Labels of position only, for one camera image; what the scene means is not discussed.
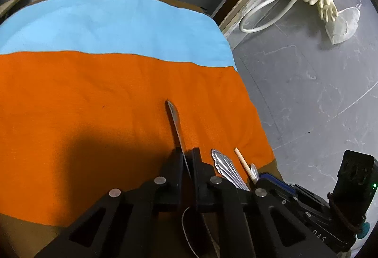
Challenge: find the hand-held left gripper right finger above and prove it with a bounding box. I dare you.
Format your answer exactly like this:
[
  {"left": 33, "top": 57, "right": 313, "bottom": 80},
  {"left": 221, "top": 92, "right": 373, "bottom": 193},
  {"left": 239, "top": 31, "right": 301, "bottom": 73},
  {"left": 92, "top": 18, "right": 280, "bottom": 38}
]
[{"left": 190, "top": 147, "right": 337, "bottom": 258}]

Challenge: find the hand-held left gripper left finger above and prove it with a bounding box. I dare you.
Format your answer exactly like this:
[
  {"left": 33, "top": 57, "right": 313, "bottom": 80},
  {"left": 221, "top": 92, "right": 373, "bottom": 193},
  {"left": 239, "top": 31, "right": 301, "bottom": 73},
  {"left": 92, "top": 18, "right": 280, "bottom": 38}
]
[{"left": 35, "top": 147, "right": 185, "bottom": 258}]

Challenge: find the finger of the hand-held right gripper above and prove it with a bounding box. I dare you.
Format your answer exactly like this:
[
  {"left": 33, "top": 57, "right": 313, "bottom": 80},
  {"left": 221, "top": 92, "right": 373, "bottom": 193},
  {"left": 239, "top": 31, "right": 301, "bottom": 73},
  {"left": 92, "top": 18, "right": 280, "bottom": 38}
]
[{"left": 256, "top": 174, "right": 296, "bottom": 202}]

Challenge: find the wooden chopstick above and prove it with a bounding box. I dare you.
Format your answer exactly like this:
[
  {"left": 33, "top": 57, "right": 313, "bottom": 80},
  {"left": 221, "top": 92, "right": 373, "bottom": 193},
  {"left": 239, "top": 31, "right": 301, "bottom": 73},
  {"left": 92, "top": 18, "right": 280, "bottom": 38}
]
[{"left": 234, "top": 148, "right": 258, "bottom": 183}]

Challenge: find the steel table knife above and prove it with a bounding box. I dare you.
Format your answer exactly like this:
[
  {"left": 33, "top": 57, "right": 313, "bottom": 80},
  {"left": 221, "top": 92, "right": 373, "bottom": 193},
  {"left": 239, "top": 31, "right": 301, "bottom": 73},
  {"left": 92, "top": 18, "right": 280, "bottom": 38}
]
[{"left": 166, "top": 99, "right": 192, "bottom": 180}]

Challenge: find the striped blue orange brown cloth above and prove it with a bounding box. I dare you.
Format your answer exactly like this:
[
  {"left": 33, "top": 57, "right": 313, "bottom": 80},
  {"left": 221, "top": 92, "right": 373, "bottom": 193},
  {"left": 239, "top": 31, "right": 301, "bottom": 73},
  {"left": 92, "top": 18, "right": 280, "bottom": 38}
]
[{"left": 0, "top": 0, "right": 284, "bottom": 258}]

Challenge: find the white mesh bag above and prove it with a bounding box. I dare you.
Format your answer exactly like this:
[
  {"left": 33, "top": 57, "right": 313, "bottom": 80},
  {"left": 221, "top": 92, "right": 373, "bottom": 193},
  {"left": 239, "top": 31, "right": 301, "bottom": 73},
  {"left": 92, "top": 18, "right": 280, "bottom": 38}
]
[{"left": 325, "top": 2, "right": 361, "bottom": 45}]

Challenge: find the white hose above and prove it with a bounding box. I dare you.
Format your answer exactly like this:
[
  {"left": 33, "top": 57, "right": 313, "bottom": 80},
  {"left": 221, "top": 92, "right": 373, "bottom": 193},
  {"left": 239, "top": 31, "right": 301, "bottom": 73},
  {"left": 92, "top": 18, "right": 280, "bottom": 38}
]
[{"left": 239, "top": 0, "right": 305, "bottom": 33}]

